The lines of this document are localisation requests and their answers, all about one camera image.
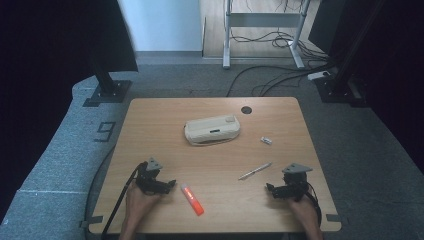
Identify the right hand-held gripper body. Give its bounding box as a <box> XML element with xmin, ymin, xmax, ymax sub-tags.
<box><xmin>282</xmin><ymin>162</ymin><xmax>314</xmax><ymax>203</ymax></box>

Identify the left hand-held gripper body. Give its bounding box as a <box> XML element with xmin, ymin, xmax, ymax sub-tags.
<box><xmin>134</xmin><ymin>157</ymin><xmax>168</xmax><ymax>196</ymax></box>

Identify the cream canvas pencil case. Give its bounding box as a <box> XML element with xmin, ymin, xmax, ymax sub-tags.
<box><xmin>183</xmin><ymin>114</ymin><xmax>242</xmax><ymax>147</ymax></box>

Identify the person's left hand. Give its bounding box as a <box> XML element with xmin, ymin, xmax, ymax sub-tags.
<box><xmin>124</xmin><ymin>182</ymin><xmax>165</xmax><ymax>225</ymax></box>

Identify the person's right hand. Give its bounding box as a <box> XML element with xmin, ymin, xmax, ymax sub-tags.
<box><xmin>287</xmin><ymin>195</ymin><xmax>318</xmax><ymax>228</ymax></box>

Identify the silver ballpoint pen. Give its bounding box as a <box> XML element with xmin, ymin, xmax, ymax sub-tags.
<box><xmin>237</xmin><ymin>162</ymin><xmax>273</xmax><ymax>181</ymax></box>

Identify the orange highlighter pen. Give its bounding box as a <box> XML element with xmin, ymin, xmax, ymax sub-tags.
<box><xmin>180</xmin><ymin>182</ymin><xmax>205</xmax><ymax>217</ymax></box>

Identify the grey tape piece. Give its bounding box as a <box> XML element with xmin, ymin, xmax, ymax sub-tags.
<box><xmin>79</xmin><ymin>215</ymin><xmax>105</xmax><ymax>230</ymax></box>

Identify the black metal stand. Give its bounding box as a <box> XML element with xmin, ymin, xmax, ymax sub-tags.
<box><xmin>314</xmin><ymin>0</ymin><xmax>388</xmax><ymax>108</ymax></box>
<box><xmin>82</xmin><ymin>61</ymin><xmax>133</xmax><ymax>108</ymax></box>

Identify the white power strip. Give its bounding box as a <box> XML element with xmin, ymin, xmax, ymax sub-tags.
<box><xmin>306</xmin><ymin>70</ymin><xmax>331</xmax><ymax>81</ymax></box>

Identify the black curtain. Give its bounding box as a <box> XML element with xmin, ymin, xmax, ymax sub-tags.
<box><xmin>308</xmin><ymin>0</ymin><xmax>424</xmax><ymax>166</ymax></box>
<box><xmin>0</xmin><ymin>0</ymin><xmax>139</xmax><ymax>221</ymax></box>

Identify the right hand-held gripper black cable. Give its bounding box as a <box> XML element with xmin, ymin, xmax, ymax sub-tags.
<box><xmin>305</xmin><ymin>182</ymin><xmax>323</xmax><ymax>228</ymax></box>

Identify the hand-held gripper black cable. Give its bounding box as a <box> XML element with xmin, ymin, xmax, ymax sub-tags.
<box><xmin>305</xmin><ymin>182</ymin><xmax>323</xmax><ymax>228</ymax></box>
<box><xmin>100</xmin><ymin>161</ymin><xmax>148</xmax><ymax>240</ymax></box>

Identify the left hand-held gripper black cable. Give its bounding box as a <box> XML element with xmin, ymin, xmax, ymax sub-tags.
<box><xmin>100</xmin><ymin>161</ymin><xmax>148</xmax><ymax>240</ymax></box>

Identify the bundle of black floor cables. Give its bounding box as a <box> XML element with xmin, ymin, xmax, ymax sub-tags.
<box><xmin>226</xmin><ymin>0</ymin><xmax>338</xmax><ymax>98</ymax></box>

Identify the white metal desk frame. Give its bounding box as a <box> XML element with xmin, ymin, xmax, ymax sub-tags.
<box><xmin>222</xmin><ymin>0</ymin><xmax>313</xmax><ymax>70</ymax></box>

